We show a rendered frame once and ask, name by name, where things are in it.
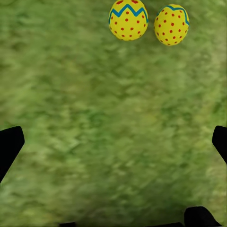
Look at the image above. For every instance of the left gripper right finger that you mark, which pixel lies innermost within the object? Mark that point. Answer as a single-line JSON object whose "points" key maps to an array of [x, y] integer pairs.
{"points": [[219, 140]]}

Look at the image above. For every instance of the easter egg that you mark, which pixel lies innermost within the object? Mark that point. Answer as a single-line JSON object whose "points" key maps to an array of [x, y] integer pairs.
{"points": [[128, 19], [171, 24]]}

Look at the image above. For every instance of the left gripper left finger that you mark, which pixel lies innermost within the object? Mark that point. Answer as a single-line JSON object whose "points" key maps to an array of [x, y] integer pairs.
{"points": [[11, 142]]}

